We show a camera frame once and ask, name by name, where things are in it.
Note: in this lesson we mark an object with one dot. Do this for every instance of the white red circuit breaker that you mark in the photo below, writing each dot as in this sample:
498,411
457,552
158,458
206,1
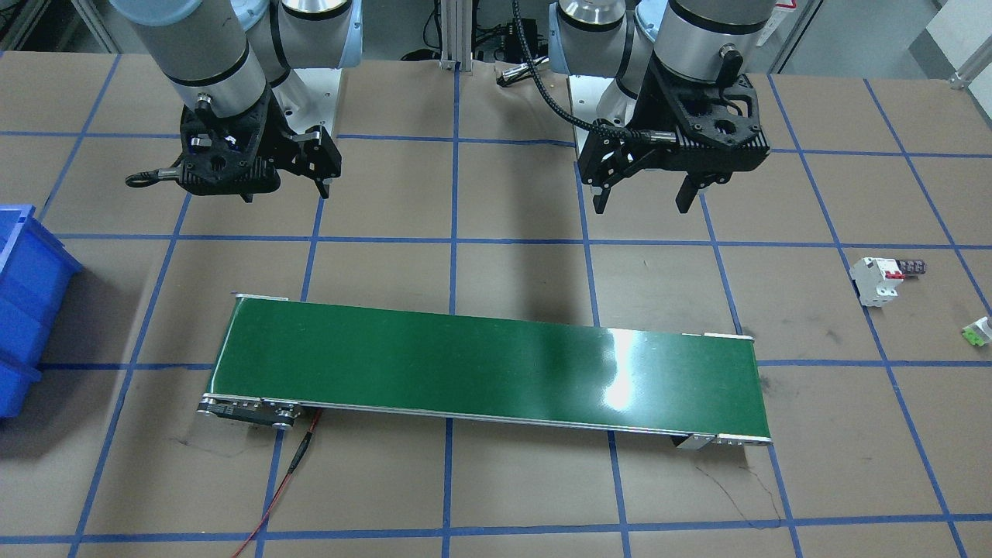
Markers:
876,279

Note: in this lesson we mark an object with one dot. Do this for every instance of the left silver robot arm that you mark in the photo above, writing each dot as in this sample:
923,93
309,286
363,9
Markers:
609,39

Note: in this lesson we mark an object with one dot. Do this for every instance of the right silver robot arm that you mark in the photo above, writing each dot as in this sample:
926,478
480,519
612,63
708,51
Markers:
254,79

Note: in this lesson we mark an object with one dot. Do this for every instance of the blue plastic bin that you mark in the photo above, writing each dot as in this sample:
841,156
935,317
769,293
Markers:
35,271

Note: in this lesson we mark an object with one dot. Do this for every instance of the aluminium frame post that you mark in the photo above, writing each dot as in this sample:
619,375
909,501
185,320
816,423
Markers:
457,36

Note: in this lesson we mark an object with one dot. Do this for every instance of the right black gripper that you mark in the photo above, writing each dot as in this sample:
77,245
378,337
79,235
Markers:
313,153

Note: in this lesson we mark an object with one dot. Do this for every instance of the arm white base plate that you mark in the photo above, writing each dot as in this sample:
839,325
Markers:
599,97
309,97

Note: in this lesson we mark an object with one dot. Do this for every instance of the green conveyor belt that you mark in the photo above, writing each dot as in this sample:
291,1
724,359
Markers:
278,355

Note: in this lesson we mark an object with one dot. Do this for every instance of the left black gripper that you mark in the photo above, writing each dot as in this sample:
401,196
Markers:
640,113

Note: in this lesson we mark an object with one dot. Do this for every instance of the green push button switch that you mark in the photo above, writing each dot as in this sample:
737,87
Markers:
978,333

